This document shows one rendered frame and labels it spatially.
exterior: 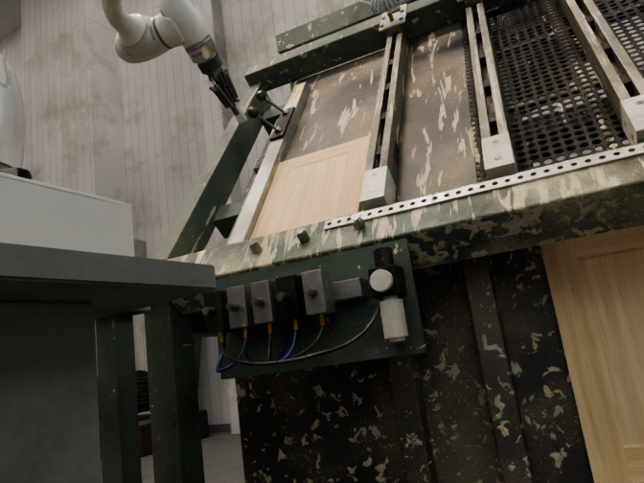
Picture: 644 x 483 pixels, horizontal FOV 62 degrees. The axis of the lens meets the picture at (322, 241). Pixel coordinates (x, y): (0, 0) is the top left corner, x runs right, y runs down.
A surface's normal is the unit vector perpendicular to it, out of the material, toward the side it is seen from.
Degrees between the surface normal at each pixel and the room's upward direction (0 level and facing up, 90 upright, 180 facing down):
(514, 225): 141
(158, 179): 90
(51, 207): 90
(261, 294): 90
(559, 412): 90
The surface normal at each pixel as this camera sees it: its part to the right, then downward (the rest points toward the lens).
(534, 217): -0.15, 0.66
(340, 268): -0.41, -0.15
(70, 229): 0.84, -0.22
